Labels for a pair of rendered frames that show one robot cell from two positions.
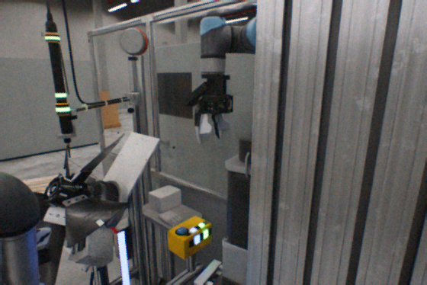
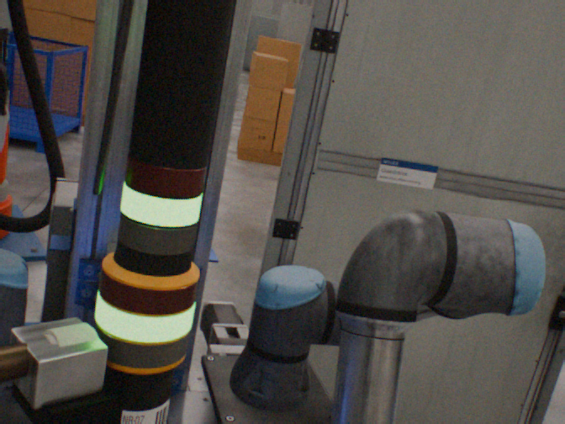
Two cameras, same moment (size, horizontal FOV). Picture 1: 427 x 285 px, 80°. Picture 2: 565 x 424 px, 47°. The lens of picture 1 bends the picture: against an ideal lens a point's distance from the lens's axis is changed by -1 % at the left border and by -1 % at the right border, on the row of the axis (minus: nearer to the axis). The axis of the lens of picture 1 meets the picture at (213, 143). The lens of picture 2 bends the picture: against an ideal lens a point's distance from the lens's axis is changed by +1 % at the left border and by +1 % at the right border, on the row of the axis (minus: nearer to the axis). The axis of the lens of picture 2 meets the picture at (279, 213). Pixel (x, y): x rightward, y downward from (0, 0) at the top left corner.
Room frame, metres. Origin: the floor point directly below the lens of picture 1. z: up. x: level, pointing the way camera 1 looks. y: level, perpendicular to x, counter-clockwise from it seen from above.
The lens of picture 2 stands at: (1.13, 0.77, 1.69)
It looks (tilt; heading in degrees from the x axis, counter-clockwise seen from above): 16 degrees down; 219
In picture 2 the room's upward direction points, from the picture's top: 11 degrees clockwise
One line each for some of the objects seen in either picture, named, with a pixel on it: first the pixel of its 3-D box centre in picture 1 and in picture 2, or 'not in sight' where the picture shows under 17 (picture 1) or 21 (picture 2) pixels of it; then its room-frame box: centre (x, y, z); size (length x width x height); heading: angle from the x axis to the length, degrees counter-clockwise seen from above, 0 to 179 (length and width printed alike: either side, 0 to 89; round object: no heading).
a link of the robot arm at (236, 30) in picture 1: (248, 39); not in sight; (0.79, -0.10, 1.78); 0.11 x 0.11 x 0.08; 8
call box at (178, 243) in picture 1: (190, 237); not in sight; (0.94, 0.10, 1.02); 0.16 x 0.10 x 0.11; 139
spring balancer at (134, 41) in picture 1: (134, 42); not in sight; (1.67, 0.48, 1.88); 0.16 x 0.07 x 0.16; 84
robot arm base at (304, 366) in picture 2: not in sight; (274, 363); (0.26, 0.13, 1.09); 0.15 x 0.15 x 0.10
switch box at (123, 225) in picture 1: (129, 238); not in sight; (1.36, 0.51, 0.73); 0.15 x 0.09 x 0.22; 139
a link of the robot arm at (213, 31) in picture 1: (214, 39); not in sight; (0.80, 0.00, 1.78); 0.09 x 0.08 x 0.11; 98
